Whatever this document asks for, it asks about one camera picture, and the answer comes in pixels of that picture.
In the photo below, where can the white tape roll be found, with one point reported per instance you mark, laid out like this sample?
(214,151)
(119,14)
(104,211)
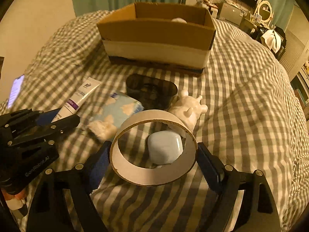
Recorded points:
(162,174)

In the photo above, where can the black chair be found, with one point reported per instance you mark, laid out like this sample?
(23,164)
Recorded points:
(262,30)

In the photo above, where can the white sock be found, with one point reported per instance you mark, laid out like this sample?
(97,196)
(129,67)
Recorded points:
(179,20)

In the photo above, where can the light blue earbuds case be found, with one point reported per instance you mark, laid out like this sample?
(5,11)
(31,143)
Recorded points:
(164,147)

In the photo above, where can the grey mini fridge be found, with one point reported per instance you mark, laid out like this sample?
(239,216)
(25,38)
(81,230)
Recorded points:
(230,13)

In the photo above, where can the dark transparent glasses case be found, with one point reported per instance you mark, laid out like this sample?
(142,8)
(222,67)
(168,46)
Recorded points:
(153,93)

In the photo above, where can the blue tissue pack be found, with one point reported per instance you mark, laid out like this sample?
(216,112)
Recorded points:
(118,108)

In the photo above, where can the white oval vanity mirror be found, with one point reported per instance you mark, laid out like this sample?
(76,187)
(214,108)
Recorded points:
(264,9)

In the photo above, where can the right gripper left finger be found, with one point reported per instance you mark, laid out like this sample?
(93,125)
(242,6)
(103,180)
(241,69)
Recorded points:
(49,211)

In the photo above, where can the white animal figurine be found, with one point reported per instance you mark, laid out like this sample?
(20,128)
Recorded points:
(188,109)

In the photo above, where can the cardboard box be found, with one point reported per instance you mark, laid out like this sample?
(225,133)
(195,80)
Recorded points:
(144,31)

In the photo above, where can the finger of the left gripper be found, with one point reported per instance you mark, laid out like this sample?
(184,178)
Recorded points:
(15,123)
(60,126)

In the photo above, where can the grey checkered bed cover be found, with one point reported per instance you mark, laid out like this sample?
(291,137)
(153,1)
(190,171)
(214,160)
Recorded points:
(254,121)

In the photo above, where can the white purple cream tube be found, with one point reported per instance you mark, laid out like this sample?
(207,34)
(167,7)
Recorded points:
(74,103)

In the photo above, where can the smartphone with lit screen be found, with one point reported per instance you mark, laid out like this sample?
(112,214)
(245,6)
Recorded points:
(15,90)

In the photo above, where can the white cloth on chair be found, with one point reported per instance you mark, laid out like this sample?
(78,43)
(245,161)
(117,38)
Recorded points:
(271,39)

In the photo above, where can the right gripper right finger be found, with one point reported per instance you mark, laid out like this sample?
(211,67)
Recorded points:
(258,211)

